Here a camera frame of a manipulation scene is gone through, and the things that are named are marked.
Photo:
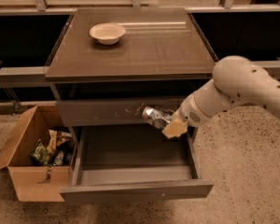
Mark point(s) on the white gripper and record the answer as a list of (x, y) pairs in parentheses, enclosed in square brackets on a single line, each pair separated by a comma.
[(189, 113)]

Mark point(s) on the silver redbull can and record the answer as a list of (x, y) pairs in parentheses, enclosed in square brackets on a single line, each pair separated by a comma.
[(156, 117)]

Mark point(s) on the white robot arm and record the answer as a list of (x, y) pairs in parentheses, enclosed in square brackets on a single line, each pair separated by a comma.
[(235, 81)]

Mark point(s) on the open grey lower drawer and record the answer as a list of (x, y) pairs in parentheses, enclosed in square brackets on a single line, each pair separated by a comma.
[(134, 163)]

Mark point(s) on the scratched grey upper drawer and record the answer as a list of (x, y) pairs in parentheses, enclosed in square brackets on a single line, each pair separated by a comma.
[(111, 111)]

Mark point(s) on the grey drawer cabinet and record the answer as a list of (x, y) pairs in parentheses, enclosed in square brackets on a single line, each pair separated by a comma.
[(161, 55)]

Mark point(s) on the white paper bowl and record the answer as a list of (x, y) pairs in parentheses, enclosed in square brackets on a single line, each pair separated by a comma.
[(107, 33)]

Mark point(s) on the tan snack bag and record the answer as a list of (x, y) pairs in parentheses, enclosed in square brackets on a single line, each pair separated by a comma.
[(56, 139)]

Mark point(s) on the green snack bag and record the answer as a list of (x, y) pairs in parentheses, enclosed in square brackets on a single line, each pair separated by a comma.
[(41, 155)]

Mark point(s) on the brown cardboard box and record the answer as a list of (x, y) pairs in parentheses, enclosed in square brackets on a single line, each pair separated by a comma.
[(34, 183)]

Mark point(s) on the grey metal ledge beam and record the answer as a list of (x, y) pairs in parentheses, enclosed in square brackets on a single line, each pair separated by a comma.
[(29, 77)]

